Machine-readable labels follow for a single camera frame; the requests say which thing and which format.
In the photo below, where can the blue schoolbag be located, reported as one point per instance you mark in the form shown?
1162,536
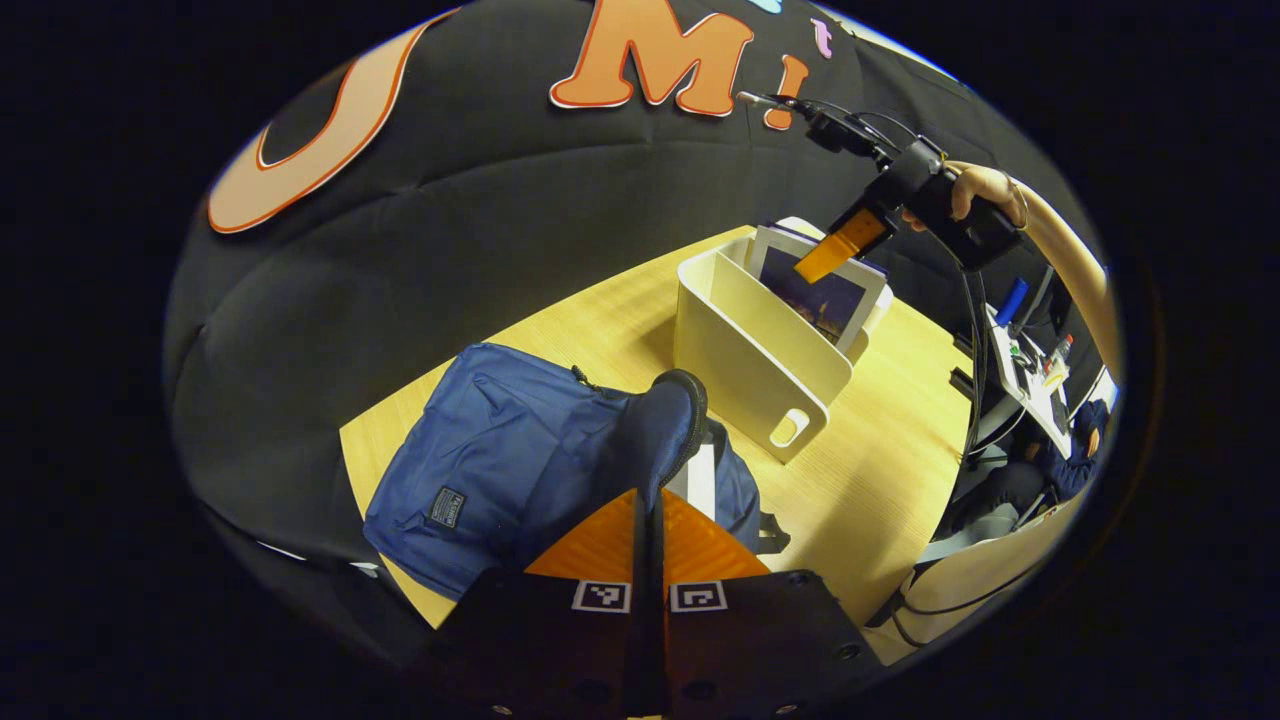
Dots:
480,440

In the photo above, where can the black monitor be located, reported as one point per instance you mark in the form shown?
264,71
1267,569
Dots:
1037,300

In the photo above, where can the grey portrait cover book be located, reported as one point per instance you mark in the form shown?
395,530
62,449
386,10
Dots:
697,480

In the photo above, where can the blue night cover book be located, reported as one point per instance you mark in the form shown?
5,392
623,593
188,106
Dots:
820,305

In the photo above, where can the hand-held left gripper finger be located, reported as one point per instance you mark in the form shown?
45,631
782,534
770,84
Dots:
657,570
643,570

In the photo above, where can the blue bottle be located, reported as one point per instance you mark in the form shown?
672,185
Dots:
1012,300

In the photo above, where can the white bookshelf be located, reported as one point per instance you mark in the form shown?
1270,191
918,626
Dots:
740,350

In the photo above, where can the black backdrop cloth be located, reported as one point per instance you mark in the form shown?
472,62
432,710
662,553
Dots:
500,200

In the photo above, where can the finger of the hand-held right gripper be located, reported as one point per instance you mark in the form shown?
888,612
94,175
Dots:
835,248

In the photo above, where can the red capped bottle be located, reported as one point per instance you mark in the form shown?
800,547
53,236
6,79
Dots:
1060,352

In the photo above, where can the white background desk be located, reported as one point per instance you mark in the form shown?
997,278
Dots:
1020,385

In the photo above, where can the black table clamp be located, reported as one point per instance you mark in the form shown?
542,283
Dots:
960,382
962,345

